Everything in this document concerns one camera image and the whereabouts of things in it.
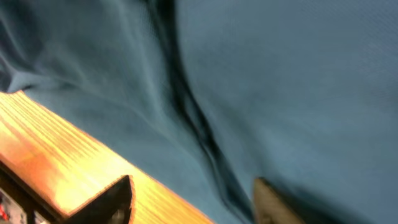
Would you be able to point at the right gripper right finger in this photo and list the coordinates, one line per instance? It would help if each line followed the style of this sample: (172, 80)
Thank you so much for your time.
(269, 208)

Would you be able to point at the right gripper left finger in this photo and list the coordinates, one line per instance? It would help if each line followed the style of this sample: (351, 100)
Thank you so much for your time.
(111, 206)

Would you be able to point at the blue polo shirt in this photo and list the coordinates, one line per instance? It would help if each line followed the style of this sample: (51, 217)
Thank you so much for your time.
(206, 96)

